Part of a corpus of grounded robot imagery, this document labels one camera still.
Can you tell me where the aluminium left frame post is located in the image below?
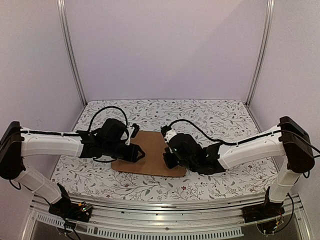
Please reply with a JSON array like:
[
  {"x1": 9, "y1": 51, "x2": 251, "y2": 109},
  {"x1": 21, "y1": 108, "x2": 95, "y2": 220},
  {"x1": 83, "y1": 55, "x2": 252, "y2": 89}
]
[{"x1": 56, "y1": 0, "x2": 88, "y2": 107}]

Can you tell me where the brown cardboard box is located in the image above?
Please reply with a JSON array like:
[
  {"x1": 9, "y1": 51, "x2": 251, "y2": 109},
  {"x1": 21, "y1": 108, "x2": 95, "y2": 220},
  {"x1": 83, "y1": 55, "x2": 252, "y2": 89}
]
[{"x1": 111, "y1": 130, "x2": 187, "y2": 178}]

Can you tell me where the aluminium frame post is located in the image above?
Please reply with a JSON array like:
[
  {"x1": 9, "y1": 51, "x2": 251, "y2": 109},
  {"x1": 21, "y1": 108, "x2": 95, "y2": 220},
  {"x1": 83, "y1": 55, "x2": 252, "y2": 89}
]
[
  {"x1": 56, "y1": 0, "x2": 88, "y2": 107},
  {"x1": 244, "y1": 0, "x2": 275, "y2": 107}
]

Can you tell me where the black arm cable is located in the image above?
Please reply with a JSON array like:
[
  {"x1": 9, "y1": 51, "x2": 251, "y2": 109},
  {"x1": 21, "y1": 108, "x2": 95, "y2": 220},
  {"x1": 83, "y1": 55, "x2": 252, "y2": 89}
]
[
  {"x1": 166, "y1": 118, "x2": 282, "y2": 147},
  {"x1": 87, "y1": 106, "x2": 130, "y2": 133}
]

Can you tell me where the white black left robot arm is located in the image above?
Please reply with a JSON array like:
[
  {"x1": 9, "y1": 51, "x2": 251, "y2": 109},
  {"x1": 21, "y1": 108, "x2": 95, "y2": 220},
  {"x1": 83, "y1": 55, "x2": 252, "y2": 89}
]
[{"x1": 0, "y1": 118, "x2": 146, "y2": 217}]

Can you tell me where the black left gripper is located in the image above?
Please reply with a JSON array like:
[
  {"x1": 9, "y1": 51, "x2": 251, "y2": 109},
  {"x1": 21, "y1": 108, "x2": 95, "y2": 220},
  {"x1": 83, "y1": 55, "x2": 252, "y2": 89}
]
[{"x1": 103, "y1": 141, "x2": 146, "y2": 163}]

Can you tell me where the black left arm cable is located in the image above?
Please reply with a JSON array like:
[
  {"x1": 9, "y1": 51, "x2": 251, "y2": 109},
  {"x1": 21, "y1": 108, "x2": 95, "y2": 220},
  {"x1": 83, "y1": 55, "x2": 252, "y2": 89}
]
[{"x1": 87, "y1": 106, "x2": 130, "y2": 133}]

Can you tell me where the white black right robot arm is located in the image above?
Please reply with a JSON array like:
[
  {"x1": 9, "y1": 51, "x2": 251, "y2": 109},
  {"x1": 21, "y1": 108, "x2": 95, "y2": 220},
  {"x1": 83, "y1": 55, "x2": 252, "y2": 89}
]
[{"x1": 160, "y1": 116, "x2": 315, "y2": 218}]

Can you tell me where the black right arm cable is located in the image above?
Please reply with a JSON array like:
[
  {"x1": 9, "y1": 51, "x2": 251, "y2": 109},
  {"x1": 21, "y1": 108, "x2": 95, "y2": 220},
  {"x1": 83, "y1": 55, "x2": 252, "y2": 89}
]
[{"x1": 166, "y1": 118, "x2": 282, "y2": 147}]

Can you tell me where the aluminium front rail base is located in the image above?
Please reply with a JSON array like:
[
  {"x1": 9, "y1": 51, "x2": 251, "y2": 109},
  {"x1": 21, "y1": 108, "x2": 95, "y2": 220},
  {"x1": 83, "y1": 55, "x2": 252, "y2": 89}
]
[{"x1": 21, "y1": 194, "x2": 313, "y2": 240}]

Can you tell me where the aluminium right frame post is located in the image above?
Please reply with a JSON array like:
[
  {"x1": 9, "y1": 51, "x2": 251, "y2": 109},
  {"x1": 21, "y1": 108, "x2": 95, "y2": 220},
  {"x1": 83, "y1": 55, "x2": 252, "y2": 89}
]
[{"x1": 244, "y1": 0, "x2": 275, "y2": 107}]

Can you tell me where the floral patterned table mat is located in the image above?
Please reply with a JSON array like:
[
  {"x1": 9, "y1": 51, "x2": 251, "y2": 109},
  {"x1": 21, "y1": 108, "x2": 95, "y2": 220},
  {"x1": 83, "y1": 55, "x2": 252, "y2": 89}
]
[{"x1": 51, "y1": 99, "x2": 277, "y2": 202}]

